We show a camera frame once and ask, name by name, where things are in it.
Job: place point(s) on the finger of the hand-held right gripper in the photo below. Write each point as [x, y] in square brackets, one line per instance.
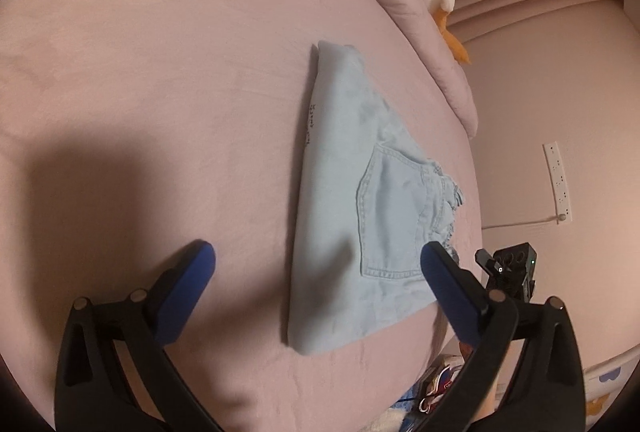
[486, 259]

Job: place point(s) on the pink duvet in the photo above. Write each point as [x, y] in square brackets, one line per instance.
[400, 12]

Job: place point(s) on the white and red sneaker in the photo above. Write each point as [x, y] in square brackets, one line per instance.
[440, 379]

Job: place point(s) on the pink bed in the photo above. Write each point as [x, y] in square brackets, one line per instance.
[150, 87]

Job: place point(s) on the white power strip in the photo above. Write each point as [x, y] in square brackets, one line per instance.
[559, 177]

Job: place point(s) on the printed white cloth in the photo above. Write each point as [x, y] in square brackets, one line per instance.
[607, 377]

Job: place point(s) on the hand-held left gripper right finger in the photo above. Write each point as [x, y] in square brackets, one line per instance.
[450, 297]

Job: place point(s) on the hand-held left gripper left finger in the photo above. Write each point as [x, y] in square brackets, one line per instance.
[185, 292]

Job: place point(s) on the light blue denim pants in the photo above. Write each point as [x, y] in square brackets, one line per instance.
[340, 192]

